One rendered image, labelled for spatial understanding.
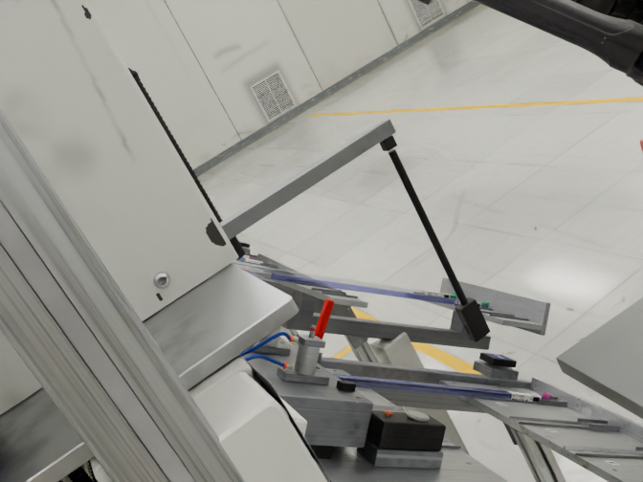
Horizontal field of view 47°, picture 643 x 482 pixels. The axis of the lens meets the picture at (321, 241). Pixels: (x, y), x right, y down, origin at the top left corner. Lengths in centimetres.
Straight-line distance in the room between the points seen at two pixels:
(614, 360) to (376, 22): 830
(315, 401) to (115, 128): 40
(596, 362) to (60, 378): 137
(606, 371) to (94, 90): 127
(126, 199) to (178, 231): 3
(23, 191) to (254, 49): 867
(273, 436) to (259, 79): 864
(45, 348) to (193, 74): 844
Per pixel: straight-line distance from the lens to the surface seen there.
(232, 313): 36
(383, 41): 963
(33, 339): 27
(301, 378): 77
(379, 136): 73
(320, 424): 73
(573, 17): 114
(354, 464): 76
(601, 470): 99
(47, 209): 26
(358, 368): 116
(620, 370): 153
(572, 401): 129
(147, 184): 41
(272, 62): 898
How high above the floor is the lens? 152
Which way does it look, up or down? 19 degrees down
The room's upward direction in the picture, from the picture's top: 28 degrees counter-clockwise
